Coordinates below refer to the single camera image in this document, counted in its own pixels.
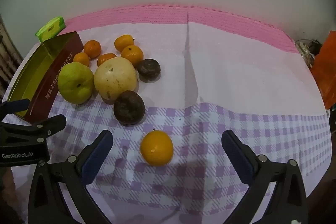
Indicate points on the dark brown passion fruit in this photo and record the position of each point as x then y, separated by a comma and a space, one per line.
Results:
148, 70
129, 108

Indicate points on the pale yellow pear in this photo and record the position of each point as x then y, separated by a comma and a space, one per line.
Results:
115, 79

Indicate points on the small mandarin orange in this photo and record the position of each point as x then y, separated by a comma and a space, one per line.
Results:
124, 43
132, 55
92, 49
81, 59
106, 58

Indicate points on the orange plastic bag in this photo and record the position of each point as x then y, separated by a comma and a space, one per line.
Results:
326, 74

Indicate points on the pink and purple checked tablecloth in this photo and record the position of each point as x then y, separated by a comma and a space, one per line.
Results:
223, 82

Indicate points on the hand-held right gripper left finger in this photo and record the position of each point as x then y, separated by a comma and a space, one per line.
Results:
97, 158

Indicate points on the green pear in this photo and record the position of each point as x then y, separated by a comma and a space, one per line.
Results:
75, 83

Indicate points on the shiny clear wrapper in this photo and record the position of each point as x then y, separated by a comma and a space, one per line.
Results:
304, 49

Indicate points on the red and gold tin box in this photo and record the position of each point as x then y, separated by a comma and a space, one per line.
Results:
52, 77

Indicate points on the green tissue pack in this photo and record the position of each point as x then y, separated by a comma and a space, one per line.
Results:
50, 28

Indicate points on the smooth yellow-orange citrus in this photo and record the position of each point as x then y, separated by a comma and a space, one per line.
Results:
156, 148

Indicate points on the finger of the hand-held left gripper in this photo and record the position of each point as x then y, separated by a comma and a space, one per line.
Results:
15, 106
47, 124

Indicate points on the beige patterned curtain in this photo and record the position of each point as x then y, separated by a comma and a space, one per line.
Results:
6, 61

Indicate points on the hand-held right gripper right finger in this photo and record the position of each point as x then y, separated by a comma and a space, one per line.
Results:
237, 158

